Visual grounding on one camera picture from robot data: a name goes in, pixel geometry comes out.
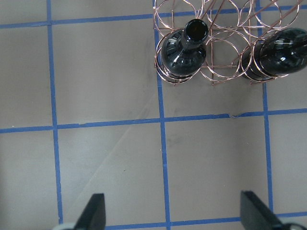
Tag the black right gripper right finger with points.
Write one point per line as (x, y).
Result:
(255, 215)

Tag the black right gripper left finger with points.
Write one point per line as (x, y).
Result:
(93, 216)

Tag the dark wine bottle left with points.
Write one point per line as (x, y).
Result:
(282, 53)

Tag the dark wine bottle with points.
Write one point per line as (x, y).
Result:
(282, 53)
(183, 51)

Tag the dark wine bottle right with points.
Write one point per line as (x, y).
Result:
(183, 51)

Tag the copper wire bottle rack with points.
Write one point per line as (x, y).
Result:
(254, 23)

